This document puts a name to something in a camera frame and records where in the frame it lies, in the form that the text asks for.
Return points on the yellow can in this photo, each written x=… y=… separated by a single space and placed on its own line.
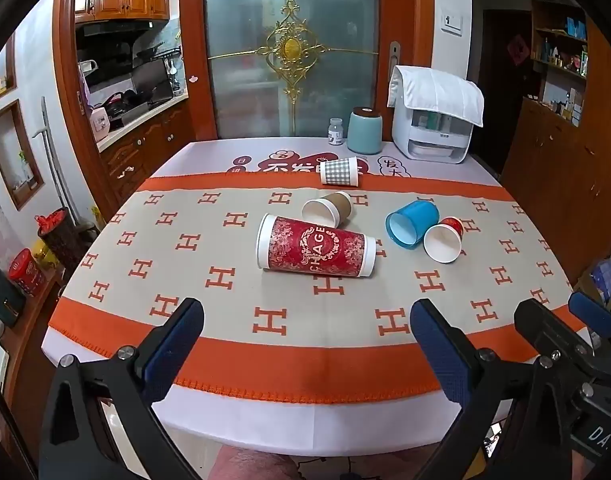
x=45 y=255

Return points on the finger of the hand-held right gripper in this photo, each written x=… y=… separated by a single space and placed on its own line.
x=550 y=325
x=593 y=312

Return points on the large red patterned paper cup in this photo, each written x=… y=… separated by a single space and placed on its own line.
x=315 y=247

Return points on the pink rice cooker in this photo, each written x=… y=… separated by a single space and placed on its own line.
x=99 y=125

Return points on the red round tin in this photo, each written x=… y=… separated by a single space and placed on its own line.
x=26 y=272

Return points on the grey checked paper cup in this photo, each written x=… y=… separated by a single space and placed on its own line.
x=341 y=171

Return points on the orange patterned tablecloth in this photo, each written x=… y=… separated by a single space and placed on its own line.
x=265 y=420

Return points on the white wall switch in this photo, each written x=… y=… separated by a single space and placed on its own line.
x=452 y=22

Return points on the blue plastic cup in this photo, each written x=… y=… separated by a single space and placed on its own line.
x=418 y=220

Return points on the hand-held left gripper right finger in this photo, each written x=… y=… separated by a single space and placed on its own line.
x=438 y=345

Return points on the black box device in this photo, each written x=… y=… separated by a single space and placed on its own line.
x=3 y=292

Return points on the small red paper cup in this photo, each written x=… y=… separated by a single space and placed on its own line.
x=443 y=245

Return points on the grey mop pole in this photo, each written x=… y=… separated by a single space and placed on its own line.
x=53 y=160

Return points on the small white bottle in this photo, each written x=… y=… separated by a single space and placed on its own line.
x=335 y=134

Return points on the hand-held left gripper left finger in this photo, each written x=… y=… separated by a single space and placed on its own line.
x=173 y=345

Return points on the frosted glass door gold ornament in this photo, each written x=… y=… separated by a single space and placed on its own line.
x=290 y=50

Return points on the wooden lower kitchen cabinets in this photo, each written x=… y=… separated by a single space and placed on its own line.
x=145 y=155

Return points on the white quilted cover cloth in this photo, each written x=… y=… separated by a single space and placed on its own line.
x=438 y=92

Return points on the black range hood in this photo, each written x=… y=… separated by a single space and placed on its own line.
x=115 y=27

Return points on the brown paper cup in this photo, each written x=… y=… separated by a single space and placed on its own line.
x=338 y=205

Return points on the white countertop appliance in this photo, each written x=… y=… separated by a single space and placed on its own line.
x=435 y=142

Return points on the wooden side cabinet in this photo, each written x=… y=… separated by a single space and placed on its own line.
x=560 y=185

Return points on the teal canister with brown lid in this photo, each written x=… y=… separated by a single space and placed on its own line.
x=364 y=132

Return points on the orange patterned table runner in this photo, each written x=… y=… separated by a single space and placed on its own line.
x=225 y=280

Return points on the wooden shelf with small items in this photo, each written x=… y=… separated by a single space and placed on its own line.
x=560 y=60

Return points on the dark basket with red bow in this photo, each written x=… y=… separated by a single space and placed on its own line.
x=60 y=237

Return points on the red wall decoration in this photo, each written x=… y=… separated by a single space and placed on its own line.
x=518 y=49

